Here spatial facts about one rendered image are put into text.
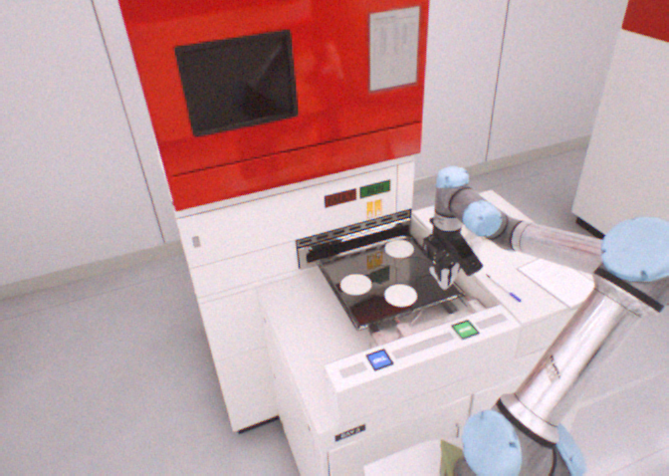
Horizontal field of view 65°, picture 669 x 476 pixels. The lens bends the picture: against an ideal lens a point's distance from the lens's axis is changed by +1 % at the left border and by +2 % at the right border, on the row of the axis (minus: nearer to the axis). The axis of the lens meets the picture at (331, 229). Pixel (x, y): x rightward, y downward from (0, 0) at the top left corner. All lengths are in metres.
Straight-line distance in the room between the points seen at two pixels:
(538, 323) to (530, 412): 0.61
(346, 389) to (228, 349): 0.77
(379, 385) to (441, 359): 0.18
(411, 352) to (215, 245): 0.71
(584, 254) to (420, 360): 0.50
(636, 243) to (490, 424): 0.39
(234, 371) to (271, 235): 0.62
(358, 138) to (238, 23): 0.50
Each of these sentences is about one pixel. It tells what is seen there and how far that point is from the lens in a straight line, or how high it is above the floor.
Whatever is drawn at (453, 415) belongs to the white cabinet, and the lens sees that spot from 1.70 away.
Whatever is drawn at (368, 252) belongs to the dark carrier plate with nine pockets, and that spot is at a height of 0.90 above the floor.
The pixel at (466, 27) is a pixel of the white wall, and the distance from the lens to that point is 3.63.
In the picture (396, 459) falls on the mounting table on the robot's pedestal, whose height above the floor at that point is 0.82.
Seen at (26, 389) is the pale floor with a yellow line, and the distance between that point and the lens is 3.05.
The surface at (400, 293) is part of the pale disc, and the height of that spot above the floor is 0.90.
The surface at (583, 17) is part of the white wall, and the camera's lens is 4.24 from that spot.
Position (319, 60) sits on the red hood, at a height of 1.59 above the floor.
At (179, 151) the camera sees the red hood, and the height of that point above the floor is 1.41.
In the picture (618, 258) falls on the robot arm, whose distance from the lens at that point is 0.98.
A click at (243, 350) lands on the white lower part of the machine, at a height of 0.54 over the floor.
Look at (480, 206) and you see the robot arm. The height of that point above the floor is 1.39.
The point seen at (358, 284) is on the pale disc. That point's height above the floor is 0.90.
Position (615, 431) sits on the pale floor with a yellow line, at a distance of 2.66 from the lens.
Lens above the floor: 2.04
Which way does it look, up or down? 35 degrees down
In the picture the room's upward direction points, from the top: 4 degrees counter-clockwise
